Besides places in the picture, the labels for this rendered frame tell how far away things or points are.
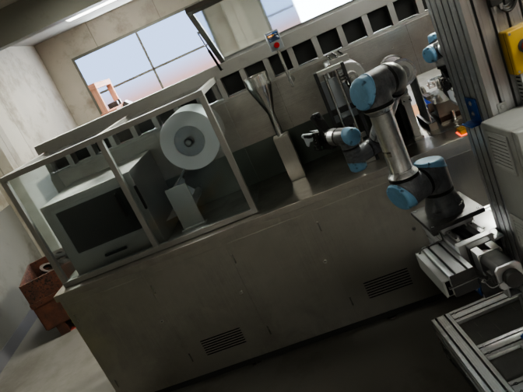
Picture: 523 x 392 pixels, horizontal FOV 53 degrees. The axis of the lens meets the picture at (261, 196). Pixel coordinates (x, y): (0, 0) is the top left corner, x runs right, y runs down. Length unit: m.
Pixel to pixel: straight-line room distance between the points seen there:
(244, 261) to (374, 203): 0.75
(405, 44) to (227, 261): 1.59
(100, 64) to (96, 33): 0.53
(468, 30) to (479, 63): 0.10
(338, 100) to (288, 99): 0.50
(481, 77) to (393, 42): 1.50
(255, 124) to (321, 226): 0.81
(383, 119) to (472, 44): 0.42
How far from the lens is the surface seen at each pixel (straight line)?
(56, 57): 10.09
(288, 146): 2.97
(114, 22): 9.85
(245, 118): 3.21
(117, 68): 9.84
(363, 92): 1.91
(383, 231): 2.83
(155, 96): 3.28
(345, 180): 2.70
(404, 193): 2.01
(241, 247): 2.82
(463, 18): 1.74
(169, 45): 9.70
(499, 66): 1.79
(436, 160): 2.12
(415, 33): 3.24
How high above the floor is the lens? 1.77
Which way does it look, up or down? 17 degrees down
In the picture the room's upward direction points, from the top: 25 degrees counter-clockwise
